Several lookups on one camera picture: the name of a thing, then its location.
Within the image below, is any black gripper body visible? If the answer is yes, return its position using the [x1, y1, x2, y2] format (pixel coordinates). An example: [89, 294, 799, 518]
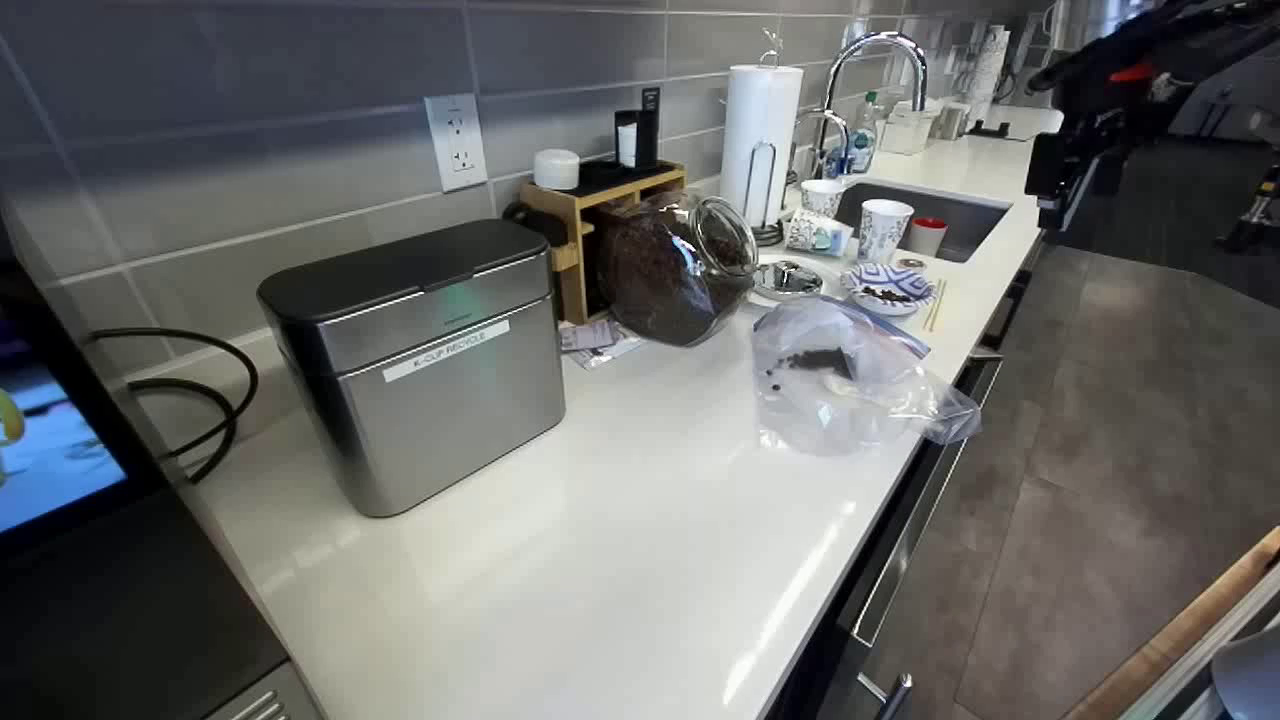
[1038, 37, 1135, 160]

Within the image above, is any dish soap bottle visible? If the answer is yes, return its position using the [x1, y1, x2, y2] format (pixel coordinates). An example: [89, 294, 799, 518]
[853, 87, 890, 181]

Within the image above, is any clear plastic zip bag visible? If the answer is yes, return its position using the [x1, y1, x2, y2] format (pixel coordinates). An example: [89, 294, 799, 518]
[748, 293, 986, 460]

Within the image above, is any white background roll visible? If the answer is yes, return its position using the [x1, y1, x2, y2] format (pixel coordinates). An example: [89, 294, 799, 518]
[964, 20, 1018, 127]

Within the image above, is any stainless steel sink basin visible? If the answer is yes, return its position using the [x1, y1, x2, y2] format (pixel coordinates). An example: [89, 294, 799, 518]
[836, 181, 1011, 269]

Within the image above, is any small coffee pod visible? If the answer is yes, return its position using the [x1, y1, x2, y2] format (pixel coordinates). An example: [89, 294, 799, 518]
[906, 210, 952, 259]

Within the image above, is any white countertop container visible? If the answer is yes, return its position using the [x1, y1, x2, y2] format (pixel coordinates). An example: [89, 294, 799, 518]
[883, 102, 942, 160]

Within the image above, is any tall patterned paper cup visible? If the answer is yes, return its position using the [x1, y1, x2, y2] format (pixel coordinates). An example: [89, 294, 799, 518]
[858, 197, 920, 269]

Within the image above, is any large coffee bean heap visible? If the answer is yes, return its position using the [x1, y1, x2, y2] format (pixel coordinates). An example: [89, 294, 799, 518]
[858, 269, 920, 302]

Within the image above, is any large blue patterned paper bowl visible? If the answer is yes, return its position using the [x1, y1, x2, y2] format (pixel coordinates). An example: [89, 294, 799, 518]
[840, 259, 942, 323]

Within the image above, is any chrome kitchen faucet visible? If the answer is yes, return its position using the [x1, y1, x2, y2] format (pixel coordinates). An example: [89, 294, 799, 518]
[811, 29, 934, 181]

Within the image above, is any short patterned paper cup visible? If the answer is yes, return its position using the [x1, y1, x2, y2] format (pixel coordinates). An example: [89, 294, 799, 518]
[798, 177, 850, 219]

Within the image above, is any metal paper towel holder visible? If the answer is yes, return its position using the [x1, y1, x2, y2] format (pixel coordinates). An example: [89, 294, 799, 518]
[740, 22, 793, 253]

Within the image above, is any small coffee bean clump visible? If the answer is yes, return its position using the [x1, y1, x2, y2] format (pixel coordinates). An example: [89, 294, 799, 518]
[782, 340, 861, 382]

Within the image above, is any white paper towel roll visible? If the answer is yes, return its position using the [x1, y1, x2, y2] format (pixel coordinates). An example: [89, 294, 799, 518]
[718, 59, 808, 230]

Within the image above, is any white round plate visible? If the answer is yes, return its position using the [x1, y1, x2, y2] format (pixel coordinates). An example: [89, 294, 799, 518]
[748, 247, 850, 316]

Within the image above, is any glass jar of coffee beans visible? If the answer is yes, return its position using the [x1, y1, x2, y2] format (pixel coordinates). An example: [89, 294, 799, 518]
[587, 191, 761, 350]

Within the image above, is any tall black box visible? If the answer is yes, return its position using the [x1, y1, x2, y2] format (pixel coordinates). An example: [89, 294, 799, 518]
[638, 85, 663, 177]

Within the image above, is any black box with white label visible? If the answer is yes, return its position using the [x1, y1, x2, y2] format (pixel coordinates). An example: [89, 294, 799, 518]
[612, 108, 646, 171]

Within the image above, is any wooden table edge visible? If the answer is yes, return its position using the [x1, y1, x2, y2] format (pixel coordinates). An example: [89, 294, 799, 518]
[1064, 518, 1280, 720]

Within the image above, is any wooden countertop organizer rack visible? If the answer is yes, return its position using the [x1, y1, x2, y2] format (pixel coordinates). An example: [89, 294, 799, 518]
[516, 160, 692, 326]

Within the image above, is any crumpled plastic wrapper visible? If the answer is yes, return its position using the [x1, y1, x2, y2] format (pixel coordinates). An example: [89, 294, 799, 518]
[555, 312, 641, 371]

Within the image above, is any white round lidded container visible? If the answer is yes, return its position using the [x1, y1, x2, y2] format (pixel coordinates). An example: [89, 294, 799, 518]
[533, 143, 583, 197]

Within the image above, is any grey round object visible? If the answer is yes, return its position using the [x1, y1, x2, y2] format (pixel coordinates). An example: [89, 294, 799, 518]
[1204, 622, 1280, 720]

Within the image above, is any dark base cabinet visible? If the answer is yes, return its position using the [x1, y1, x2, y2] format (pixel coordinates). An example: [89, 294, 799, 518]
[766, 253, 1045, 720]

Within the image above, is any stainless steel lidded bin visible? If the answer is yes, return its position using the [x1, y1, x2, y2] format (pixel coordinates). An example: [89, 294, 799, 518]
[257, 217, 569, 518]

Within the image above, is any black coffee machine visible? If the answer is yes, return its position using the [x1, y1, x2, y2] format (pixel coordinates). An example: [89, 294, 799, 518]
[0, 217, 324, 720]

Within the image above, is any long metal drawer handle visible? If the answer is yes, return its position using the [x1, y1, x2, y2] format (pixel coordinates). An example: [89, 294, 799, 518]
[850, 357, 1009, 656]

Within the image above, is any short metal drawer handle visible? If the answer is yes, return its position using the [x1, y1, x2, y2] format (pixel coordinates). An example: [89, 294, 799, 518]
[853, 668, 920, 720]

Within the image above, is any white wall power outlet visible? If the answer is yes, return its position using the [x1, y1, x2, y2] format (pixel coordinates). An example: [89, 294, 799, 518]
[421, 87, 494, 197]

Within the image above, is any black appliance power cable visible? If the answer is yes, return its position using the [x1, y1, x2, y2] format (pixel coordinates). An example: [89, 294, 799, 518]
[86, 323, 266, 487]

